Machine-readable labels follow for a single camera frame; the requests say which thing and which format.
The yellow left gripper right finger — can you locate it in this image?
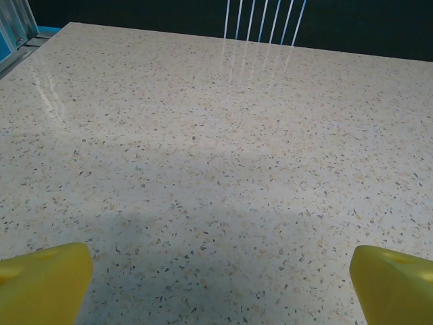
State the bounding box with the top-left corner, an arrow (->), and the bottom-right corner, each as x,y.
348,245 -> 433,325

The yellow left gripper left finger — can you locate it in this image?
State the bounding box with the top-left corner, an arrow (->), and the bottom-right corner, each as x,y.
0,242 -> 94,325

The aluminium frame post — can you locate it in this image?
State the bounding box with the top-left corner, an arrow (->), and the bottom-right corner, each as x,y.
0,0 -> 39,74

